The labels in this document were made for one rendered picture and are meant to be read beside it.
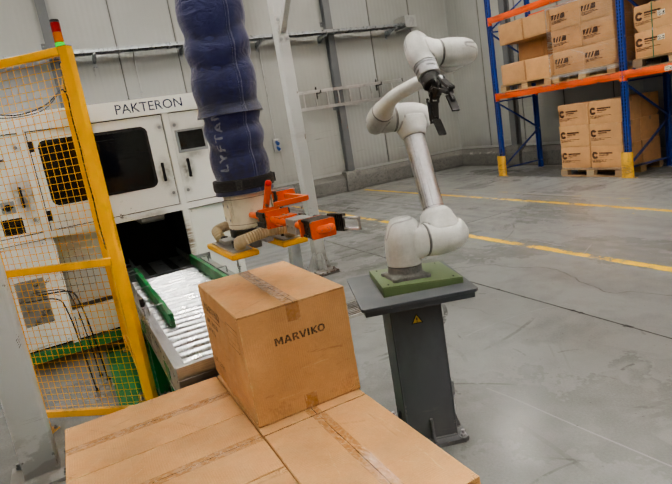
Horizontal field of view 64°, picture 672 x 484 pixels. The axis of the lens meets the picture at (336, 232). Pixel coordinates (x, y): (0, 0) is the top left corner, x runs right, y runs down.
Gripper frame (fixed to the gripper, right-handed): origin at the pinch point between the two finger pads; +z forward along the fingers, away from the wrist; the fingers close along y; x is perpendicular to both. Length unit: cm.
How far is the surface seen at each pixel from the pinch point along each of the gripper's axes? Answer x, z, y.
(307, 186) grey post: 30, -172, -324
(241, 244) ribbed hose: -79, 25, -24
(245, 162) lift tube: -72, -3, -15
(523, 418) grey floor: 44, 100, -107
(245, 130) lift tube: -71, -12, -9
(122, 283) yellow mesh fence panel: -133, -18, -139
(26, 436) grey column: -187, 44, -164
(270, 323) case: -74, 52, -32
